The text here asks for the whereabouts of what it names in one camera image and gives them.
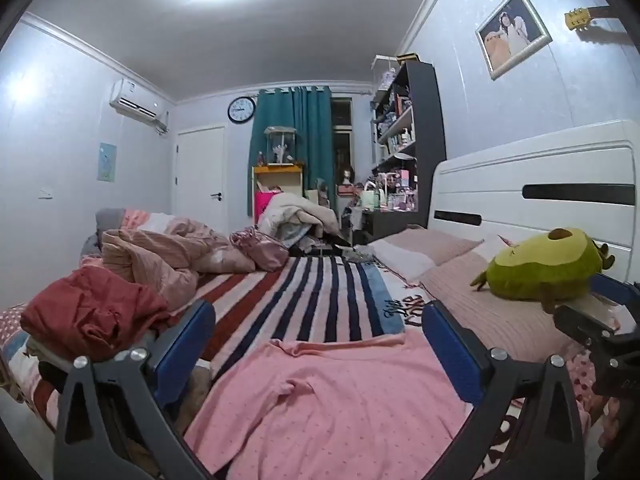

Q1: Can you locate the teal curtain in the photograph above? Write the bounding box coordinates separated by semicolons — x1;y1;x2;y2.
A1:
247;85;335;218

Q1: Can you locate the yellow cabinet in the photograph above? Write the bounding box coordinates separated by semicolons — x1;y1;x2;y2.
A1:
251;162;306;223

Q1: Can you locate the beige cloth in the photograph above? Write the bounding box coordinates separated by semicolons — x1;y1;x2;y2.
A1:
165;357;217;436

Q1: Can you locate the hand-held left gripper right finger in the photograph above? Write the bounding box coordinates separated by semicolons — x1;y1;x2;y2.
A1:
421;300;586;480

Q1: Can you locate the red cloth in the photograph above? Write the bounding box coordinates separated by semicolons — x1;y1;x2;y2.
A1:
20;263;173;363

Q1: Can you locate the clear display box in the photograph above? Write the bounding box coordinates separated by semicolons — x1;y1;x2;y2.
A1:
371;54;398;86

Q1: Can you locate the dark desk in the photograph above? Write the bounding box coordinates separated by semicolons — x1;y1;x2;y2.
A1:
345;207;431;248

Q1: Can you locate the striped printed blanket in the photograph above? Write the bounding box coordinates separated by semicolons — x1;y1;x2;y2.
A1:
0;252;606;480

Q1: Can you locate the cluster of pink desk trinkets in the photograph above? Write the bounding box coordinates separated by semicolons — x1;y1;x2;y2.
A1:
377;169;420;212

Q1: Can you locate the white door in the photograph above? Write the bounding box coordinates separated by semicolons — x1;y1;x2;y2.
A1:
175;126;228;233

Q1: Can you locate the magenta bag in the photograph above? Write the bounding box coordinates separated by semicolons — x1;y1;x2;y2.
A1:
254;190;281;226

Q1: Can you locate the white air conditioner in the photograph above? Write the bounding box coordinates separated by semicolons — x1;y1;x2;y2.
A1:
109;78;170;133

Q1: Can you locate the shiny pink satin cloth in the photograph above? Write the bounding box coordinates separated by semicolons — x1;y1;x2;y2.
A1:
229;226;291;273

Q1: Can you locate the pink dotted bedsheet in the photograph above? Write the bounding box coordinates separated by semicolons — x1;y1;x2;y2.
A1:
0;305;31;361

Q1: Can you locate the dusty pink pillow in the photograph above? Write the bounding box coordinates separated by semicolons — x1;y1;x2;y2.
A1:
385;227;483;267

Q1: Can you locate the pink crumpled quilt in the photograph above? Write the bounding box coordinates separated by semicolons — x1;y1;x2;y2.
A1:
100;217;258;306

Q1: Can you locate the white bed headboard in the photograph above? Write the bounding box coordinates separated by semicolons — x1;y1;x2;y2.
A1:
427;120;640;281

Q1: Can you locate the grey cloth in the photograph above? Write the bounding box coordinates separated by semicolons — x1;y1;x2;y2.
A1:
80;207;127;256

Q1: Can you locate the green avocado plush toy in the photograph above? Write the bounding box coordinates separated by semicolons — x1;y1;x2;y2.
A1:
469;227;617;313

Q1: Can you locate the beige bedding pile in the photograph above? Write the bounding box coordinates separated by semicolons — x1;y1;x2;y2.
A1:
257;192;341;248

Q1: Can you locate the window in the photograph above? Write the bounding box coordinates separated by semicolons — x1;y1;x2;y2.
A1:
330;97;355;201

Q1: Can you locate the pink dotted garment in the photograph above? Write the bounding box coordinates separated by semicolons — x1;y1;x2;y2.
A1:
184;332;506;480

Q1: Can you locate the light blue wall poster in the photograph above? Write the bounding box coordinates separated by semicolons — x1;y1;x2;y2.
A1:
97;142;118;182

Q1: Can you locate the round wall clock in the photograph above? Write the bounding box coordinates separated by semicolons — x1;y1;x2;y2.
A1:
227;96;257;124

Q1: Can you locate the glass display case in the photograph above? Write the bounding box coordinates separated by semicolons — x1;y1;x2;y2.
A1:
264;126;298;167

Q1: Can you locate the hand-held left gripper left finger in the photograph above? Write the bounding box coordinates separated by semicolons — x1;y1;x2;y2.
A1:
52;299;217;480

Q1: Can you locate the dark bookshelf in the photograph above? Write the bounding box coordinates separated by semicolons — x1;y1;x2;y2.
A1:
370;60;447;231

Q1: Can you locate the pink knitted pillow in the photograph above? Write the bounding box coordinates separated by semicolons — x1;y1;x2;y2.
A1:
419;247;616;361

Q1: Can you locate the framed wall photo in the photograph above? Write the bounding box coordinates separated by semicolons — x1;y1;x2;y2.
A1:
475;0;552;81

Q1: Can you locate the white pillow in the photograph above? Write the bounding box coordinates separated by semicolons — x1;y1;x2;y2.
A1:
367;237;436;283

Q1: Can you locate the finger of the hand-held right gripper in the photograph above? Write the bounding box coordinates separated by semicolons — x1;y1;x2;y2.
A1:
592;273;640;311
552;304;622;348

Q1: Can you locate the yellow guitar headstock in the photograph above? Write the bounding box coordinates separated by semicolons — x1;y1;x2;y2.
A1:
564;5;618;32

